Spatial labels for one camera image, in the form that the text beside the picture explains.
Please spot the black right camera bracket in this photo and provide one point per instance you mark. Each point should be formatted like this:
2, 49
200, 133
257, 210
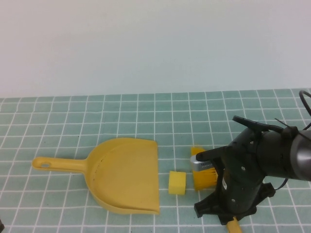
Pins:
213, 153

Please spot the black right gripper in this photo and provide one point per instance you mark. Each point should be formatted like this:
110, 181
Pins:
243, 187

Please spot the yellow hand brush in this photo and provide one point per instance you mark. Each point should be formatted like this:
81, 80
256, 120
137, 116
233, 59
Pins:
202, 180

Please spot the yellow plastic dustpan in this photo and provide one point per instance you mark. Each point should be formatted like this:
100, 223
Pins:
126, 174

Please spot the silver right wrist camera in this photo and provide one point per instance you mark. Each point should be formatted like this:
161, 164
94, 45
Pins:
200, 166

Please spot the black right zip tie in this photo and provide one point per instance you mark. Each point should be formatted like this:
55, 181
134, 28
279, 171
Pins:
281, 122

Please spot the small yellow foam cube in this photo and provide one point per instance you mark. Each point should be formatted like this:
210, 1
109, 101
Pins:
177, 184

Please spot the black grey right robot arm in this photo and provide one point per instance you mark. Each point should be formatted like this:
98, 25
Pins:
274, 155

